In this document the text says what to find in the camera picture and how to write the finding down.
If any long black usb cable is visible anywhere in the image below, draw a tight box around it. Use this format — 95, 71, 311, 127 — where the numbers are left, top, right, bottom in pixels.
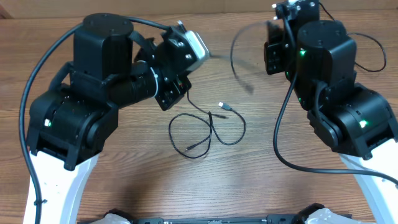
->
318, 1, 387, 73

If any right camera cable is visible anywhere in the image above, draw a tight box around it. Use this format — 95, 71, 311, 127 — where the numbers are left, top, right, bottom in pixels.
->
272, 15, 398, 187

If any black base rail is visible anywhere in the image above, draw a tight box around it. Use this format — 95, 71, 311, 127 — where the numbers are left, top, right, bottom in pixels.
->
77, 202, 354, 224

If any left camera cable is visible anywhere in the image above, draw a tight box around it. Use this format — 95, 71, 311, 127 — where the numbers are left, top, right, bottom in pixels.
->
18, 16, 172, 224

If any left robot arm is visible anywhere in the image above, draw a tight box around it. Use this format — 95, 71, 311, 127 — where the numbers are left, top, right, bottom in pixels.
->
19, 13, 210, 223

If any camera cable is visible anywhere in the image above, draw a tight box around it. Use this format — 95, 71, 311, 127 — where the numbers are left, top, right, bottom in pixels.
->
272, 15, 398, 187
18, 16, 172, 224

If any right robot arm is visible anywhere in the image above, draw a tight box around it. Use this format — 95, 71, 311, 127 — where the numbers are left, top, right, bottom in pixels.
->
264, 1, 397, 223

